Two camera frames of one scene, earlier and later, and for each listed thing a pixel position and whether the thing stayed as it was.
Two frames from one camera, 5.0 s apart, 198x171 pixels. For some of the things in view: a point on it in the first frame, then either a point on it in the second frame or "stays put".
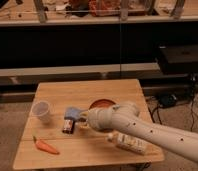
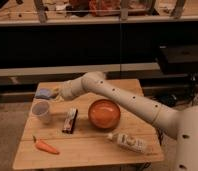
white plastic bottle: x=126 y=142 stays put
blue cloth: x=72 y=112 → x=44 y=92
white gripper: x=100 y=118 → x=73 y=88
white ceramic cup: x=41 y=111 stays put
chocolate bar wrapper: x=68 y=126 stays put
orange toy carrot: x=42 y=145 stays put
